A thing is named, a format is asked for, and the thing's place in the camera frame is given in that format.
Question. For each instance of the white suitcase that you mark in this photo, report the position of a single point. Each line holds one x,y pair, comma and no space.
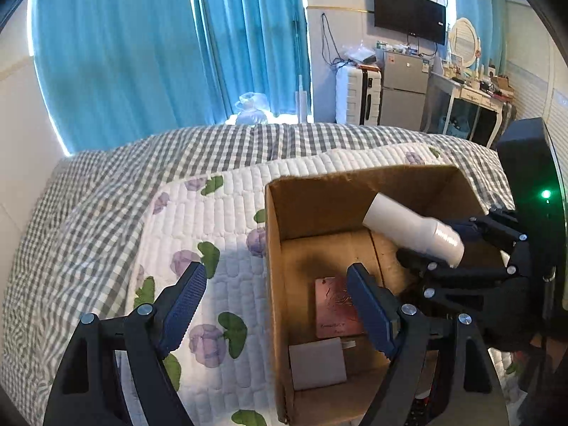
355,97

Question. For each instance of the pink flat card box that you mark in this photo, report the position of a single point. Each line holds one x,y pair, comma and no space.
330,308

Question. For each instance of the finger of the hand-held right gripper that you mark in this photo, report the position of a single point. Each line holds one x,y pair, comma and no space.
488,230
443,270

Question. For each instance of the grey checked blanket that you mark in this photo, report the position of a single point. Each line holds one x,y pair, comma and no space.
88,213

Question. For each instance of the white floral quilt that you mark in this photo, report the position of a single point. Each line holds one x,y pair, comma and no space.
222,230

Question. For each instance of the black wall television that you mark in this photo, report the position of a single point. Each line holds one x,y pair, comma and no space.
408,13

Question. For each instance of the blue window curtain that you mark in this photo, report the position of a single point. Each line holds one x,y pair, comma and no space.
253,31
120,44

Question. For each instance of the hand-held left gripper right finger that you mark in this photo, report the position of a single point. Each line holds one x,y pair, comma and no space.
370,310

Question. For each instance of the white plastic bottle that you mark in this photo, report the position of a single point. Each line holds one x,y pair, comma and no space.
410,228

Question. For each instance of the white dressing table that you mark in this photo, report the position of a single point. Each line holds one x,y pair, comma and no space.
470,97

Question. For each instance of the cardboard box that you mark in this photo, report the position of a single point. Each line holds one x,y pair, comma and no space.
306,253

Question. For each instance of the silver fridge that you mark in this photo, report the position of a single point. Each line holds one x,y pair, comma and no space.
404,88

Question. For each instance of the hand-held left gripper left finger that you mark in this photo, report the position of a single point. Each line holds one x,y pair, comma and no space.
184,306

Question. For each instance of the oval white mirror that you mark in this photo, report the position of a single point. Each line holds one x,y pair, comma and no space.
464,43

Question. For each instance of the clear plastic bag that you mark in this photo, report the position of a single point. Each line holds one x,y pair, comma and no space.
250,108

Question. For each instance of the small brown carton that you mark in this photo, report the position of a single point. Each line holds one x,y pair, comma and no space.
503,86

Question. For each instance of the grey flat packet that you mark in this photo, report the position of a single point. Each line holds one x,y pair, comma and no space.
317,363

